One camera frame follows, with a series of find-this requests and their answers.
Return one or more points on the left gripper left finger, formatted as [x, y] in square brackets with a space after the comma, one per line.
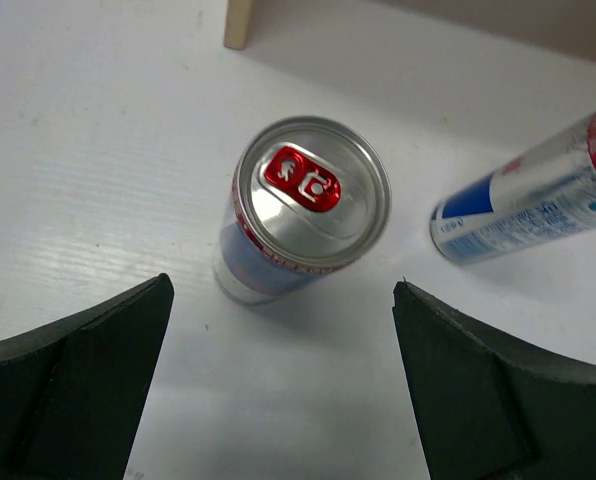
[72, 392]

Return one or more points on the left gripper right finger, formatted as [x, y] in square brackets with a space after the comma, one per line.
[489, 405]

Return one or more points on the wooden two-tier shelf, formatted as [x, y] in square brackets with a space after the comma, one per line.
[565, 27]

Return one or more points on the silver slim can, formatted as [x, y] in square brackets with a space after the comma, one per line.
[545, 194]

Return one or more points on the blue silver energy drink can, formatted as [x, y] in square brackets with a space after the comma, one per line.
[309, 197]

